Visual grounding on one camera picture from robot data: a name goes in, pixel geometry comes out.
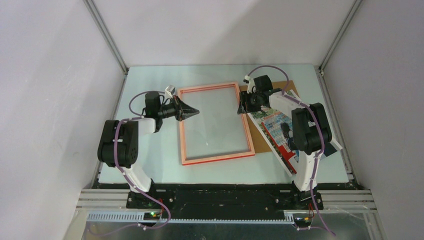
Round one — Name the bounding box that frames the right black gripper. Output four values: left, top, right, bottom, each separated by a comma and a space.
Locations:
237, 90, 262, 115

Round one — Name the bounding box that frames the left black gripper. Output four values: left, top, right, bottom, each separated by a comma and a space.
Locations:
157, 95, 199, 122

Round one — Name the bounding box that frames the orange wooden picture frame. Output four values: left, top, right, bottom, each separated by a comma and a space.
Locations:
177, 82, 256, 166

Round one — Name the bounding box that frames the clear acrylic sheet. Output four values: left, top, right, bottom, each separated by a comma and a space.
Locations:
182, 87, 250, 162

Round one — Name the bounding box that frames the colourful printed photo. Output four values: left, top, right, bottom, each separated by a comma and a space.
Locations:
247, 90, 342, 177

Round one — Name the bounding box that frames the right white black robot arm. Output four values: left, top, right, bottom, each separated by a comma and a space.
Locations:
237, 75, 332, 209

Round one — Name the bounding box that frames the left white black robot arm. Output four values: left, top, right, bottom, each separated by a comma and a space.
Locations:
97, 89, 200, 208

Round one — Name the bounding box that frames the brown cardboard backing board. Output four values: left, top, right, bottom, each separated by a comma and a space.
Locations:
239, 80, 298, 154

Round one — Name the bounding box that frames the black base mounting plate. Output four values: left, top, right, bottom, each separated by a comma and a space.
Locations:
126, 183, 324, 221

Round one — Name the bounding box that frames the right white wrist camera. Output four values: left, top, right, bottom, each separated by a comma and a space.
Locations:
243, 74, 257, 94

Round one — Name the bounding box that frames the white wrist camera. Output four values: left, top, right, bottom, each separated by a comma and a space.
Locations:
164, 85, 176, 99
243, 74, 257, 94

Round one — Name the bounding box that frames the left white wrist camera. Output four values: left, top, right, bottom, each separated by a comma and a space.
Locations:
164, 85, 176, 99

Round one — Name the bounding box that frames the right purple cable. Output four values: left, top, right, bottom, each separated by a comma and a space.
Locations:
245, 64, 336, 237

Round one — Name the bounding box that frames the purple cable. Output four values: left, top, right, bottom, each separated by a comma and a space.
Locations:
245, 64, 336, 237
113, 91, 172, 230

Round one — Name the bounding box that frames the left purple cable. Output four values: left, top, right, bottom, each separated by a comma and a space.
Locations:
113, 91, 172, 230

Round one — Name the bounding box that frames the aluminium front rail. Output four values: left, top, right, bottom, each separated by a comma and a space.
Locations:
76, 189, 377, 224

